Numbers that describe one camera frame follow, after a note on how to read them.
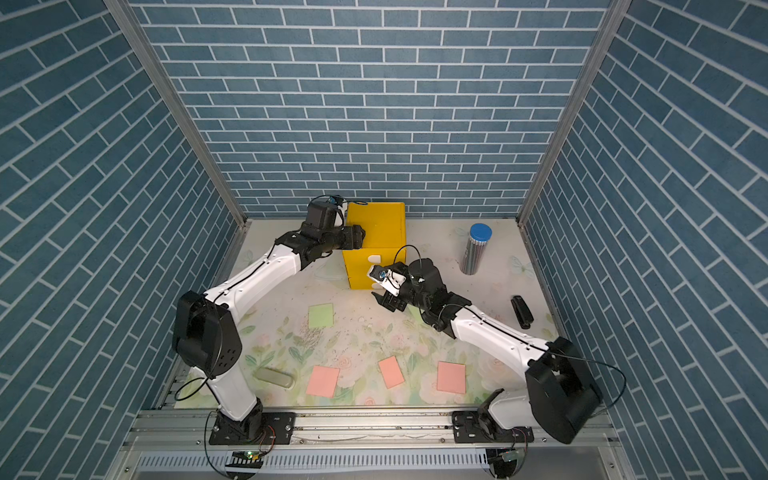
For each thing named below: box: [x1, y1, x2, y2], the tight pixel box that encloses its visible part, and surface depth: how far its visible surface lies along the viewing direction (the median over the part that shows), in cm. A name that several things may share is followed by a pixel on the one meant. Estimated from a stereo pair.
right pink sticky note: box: [436, 361, 466, 394], surface depth 85 cm
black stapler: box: [511, 295, 534, 329], surface depth 95 cm
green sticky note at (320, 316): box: [308, 303, 334, 329], surface depth 96 cm
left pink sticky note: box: [306, 365, 340, 399], surface depth 84 cm
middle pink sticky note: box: [378, 355, 405, 389], surface depth 85 cm
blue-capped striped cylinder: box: [460, 223, 493, 276], surface depth 95 cm
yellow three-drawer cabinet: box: [342, 202, 407, 290], surface depth 89 cm
